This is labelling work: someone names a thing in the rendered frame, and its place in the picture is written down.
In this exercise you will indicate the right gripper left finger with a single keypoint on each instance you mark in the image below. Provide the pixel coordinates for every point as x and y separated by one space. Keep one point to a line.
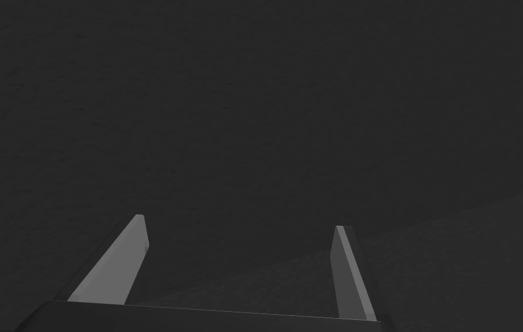
113 267

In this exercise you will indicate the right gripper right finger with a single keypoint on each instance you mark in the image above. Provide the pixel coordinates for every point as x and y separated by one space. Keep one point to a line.
352 281

